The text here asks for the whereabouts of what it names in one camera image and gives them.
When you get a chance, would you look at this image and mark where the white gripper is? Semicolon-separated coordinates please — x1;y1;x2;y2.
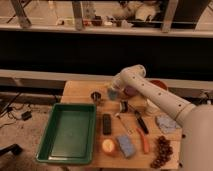
107;75;124;100

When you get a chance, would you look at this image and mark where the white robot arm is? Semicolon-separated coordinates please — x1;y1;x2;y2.
110;64;213;171

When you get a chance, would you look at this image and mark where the small metal cup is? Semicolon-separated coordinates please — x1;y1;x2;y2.
90;91;102;105

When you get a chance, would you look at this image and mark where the clear plastic cup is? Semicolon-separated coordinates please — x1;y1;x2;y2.
146;100;160;116

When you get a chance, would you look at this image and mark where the black white can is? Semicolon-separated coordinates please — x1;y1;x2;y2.
120;100;128;113

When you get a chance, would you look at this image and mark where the purple round object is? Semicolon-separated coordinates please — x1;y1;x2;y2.
124;86;138;97

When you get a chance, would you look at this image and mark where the silver spoon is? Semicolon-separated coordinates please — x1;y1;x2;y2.
115;113;132;135

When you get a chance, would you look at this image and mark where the black rectangular remote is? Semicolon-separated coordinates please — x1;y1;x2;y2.
103;114;112;135

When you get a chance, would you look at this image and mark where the red bowl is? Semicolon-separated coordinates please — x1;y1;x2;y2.
149;80;168;90

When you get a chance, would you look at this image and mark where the orange round fruit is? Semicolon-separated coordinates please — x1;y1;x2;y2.
101;139;116;156

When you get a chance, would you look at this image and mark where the blue sponge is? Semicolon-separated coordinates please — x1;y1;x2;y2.
116;135;136;158

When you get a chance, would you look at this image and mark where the orange carrot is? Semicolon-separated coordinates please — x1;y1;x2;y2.
136;128;150;154

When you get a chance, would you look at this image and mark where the blue grey cloth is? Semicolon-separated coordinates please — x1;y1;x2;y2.
156;115;180;134

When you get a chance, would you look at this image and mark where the green plastic tray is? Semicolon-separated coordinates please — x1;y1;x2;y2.
36;103;96;165

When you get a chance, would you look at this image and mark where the brown grape bunch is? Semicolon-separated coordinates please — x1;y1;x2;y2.
150;136;173;169

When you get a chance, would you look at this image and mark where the black power adapter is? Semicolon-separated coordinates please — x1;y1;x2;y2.
21;111;32;121

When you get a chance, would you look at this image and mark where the black handled knife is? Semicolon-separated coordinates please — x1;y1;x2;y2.
128;104;149;134

